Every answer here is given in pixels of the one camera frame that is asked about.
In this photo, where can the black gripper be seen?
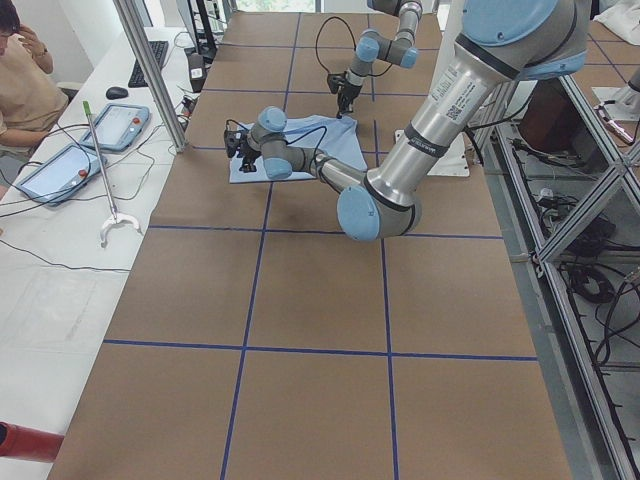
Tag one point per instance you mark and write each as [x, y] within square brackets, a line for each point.
[248, 151]
[346, 93]

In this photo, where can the light blue t-shirt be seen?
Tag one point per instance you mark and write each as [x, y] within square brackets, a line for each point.
[336, 137]

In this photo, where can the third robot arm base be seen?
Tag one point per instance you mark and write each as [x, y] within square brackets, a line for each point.
[619, 104]

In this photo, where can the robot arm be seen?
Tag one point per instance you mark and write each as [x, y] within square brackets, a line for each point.
[499, 41]
[372, 46]

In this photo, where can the teach pendant far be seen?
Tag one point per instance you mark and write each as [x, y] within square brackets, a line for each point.
[118, 125]

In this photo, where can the teach pendant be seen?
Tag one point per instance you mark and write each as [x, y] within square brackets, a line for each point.
[60, 177]
[118, 125]

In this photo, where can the reacher grabber tool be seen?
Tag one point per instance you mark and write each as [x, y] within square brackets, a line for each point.
[116, 217]

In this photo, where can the black computer mouse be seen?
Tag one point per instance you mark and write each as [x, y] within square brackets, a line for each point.
[115, 93]

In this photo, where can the teach pendant near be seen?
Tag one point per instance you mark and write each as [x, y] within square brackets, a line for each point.
[60, 177]

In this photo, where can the seated person beige shirt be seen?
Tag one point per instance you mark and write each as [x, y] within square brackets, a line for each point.
[31, 103]

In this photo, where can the red fire extinguisher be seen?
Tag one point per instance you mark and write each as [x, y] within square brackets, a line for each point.
[22, 443]

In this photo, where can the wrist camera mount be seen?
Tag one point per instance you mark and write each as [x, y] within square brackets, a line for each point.
[234, 143]
[336, 82]

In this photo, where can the white camera pillar base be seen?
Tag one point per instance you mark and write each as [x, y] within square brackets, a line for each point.
[431, 123]

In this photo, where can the aluminium frame post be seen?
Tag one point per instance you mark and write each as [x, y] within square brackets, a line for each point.
[136, 35]

